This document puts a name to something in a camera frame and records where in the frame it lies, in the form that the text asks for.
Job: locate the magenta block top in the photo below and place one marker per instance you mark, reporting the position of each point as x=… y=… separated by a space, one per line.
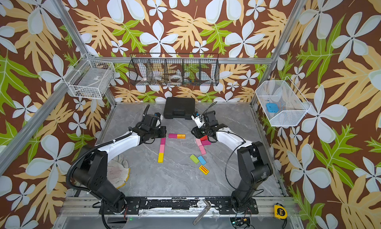
x=173 y=136

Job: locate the pink block lower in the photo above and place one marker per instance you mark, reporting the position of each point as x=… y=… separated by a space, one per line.
x=202 y=150

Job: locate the black plastic tool case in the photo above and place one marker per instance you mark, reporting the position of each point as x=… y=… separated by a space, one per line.
x=179 y=108

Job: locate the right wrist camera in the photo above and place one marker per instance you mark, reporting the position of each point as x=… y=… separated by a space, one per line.
x=197 y=118

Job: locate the grey metal bracket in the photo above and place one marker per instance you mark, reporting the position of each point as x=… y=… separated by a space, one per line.
x=203 y=212

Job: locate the yellow tape measure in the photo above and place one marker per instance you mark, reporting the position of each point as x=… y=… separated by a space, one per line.
x=280 y=212

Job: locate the black wire basket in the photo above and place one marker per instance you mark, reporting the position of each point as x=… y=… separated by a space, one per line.
x=177 y=69

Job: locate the white mesh basket right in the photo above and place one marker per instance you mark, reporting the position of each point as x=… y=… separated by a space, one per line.
x=293 y=106

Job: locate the blue block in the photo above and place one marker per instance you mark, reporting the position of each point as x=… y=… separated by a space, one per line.
x=202 y=160

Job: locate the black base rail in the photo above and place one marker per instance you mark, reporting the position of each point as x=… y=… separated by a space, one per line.
x=223 y=205

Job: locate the light pink block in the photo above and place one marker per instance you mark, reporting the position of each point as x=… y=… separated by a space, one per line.
x=162 y=149
x=198 y=142

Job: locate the white wire basket left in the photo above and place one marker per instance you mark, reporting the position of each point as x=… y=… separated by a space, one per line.
x=90 y=78

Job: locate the yellow red striped block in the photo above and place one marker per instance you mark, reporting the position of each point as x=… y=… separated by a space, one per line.
x=204 y=170

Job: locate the magenta block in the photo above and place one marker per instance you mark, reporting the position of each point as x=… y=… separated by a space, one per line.
x=206 y=142
x=173 y=136
x=162 y=141

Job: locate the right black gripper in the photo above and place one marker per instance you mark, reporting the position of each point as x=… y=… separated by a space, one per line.
x=197 y=133

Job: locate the blue object in basket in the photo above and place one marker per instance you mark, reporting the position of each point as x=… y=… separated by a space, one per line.
x=272 y=108

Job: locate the orange block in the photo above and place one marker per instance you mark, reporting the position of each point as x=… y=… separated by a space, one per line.
x=181 y=136

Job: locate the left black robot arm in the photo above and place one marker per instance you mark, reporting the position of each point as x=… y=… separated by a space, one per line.
x=89 y=172

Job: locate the green block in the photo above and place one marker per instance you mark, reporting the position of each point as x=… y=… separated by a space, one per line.
x=194 y=159

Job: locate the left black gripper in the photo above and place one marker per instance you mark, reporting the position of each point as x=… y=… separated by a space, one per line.
x=164 y=132

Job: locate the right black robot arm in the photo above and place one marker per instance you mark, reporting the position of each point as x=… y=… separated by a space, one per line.
x=253 y=161

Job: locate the white work glove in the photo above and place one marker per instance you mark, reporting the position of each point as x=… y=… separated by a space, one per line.
x=118 y=171

